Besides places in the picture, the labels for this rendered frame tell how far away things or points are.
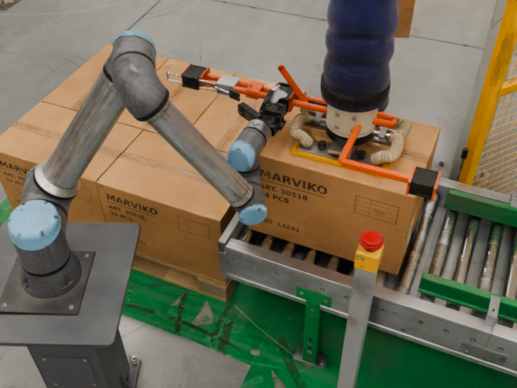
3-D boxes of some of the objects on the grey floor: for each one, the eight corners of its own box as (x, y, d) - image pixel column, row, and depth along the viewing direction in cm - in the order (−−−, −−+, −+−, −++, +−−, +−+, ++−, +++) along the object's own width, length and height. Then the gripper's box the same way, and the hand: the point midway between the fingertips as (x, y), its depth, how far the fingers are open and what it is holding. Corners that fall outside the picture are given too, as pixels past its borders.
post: (352, 408, 249) (385, 242, 179) (347, 423, 244) (378, 259, 175) (336, 402, 251) (362, 235, 181) (331, 416, 246) (355, 251, 177)
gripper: (274, 148, 209) (296, 112, 223) (273, 117, 200) (297, 81, 213) (251, 142, 211) (275, 107, 225) (248, 111, 202) (274, 77, 216)
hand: (277, 95), depth 219 cm, fingers closed on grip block, 6 cm apart
